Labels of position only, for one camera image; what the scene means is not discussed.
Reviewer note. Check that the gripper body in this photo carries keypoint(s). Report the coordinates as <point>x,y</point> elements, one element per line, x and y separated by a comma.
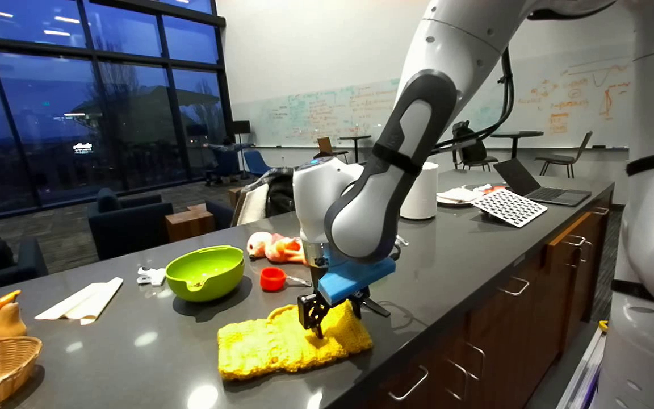
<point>318,278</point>

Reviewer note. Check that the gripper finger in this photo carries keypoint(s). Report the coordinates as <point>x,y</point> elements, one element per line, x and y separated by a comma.
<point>313,311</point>
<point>367,298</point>

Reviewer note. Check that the yellow knitted cloth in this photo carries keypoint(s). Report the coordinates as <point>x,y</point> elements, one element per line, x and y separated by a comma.
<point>270,346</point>

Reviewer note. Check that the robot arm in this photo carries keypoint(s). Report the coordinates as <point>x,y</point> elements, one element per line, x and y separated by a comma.
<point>361,218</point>

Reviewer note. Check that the red measuring cup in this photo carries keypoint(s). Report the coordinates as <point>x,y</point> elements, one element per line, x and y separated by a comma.
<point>272,279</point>

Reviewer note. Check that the pink and orange plush toy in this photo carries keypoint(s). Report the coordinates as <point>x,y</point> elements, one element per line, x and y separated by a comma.
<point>281,249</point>

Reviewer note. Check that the jacket over chair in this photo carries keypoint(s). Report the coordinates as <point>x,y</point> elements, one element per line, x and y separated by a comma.
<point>270,196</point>

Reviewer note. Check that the green bowl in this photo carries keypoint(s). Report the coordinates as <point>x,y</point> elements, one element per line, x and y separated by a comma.
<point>205,275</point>

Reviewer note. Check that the white cylinder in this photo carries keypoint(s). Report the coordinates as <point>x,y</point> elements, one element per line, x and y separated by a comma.
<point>420,196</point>

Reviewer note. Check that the blue chair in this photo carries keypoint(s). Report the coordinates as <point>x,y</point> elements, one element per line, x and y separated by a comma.
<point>256,162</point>

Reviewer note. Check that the wooden chair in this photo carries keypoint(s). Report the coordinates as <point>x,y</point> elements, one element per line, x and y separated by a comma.
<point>326,146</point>

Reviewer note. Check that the plate with napkins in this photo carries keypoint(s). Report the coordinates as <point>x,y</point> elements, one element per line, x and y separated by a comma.
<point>458,195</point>

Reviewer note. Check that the wooden side table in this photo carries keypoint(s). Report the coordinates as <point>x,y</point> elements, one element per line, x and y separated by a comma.
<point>189,223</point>

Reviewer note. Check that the round black table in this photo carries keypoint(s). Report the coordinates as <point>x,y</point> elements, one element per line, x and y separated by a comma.
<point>355,138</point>
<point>515,135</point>

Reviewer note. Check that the person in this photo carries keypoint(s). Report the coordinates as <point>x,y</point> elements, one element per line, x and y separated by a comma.
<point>226,156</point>

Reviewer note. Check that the whiteboard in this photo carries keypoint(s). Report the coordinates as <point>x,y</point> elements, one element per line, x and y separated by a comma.
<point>327,113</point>

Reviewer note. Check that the white clip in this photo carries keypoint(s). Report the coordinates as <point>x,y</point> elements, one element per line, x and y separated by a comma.
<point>151,276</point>

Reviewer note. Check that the white dotted board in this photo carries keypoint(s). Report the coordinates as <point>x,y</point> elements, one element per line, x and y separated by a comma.
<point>508,207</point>

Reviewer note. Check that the black music stand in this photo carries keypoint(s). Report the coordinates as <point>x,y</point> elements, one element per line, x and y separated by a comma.
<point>241,128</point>

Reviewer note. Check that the chair with black backpack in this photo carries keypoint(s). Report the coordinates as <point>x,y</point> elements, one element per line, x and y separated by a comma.
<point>472,150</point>

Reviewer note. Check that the grey laptop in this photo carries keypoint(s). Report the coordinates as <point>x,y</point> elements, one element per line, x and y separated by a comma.
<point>554,195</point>

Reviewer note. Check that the folded white paper napkin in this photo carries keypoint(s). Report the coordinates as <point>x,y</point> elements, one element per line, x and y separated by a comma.
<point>86,300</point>

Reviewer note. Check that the tan toy pear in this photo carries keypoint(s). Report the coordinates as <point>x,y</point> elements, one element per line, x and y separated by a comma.
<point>4,326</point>

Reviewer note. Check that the large window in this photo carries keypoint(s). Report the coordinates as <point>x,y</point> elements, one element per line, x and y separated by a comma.
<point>49,113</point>

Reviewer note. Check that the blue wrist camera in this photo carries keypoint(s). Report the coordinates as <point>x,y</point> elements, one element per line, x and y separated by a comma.
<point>352,279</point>

